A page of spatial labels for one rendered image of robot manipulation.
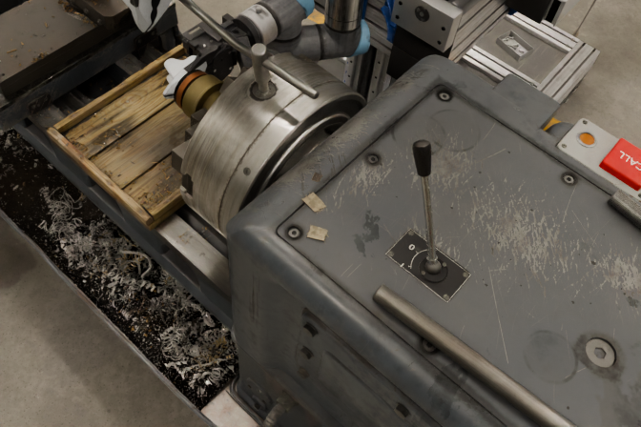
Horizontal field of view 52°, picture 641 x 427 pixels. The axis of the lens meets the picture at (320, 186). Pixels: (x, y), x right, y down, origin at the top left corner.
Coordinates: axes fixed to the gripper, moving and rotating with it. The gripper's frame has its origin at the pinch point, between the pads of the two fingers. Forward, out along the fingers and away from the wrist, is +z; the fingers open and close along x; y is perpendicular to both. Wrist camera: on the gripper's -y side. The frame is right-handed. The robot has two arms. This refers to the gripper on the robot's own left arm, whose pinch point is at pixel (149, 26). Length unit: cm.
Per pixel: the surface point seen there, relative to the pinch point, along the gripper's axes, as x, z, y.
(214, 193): -0.8, 18.5, -17.1
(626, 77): -235, 57, -37
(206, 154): -1.5, 13.9, -13.5
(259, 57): -5.9, -2.4, -14.9
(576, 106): -207, 67, -30
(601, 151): -32, -5, -56
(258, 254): 8.7, 10.9, -32.6
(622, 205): -24, -4, -62
